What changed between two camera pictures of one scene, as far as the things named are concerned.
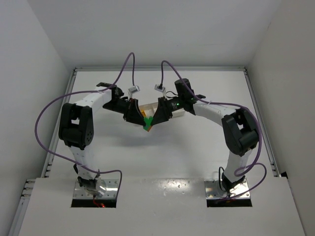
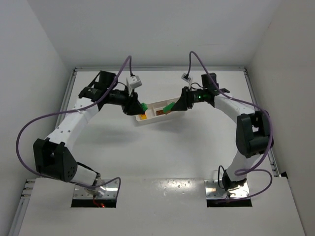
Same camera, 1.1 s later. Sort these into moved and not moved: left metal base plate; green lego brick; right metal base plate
Moved: green lego brick
Not moved: right metal base plate; left metal base plate
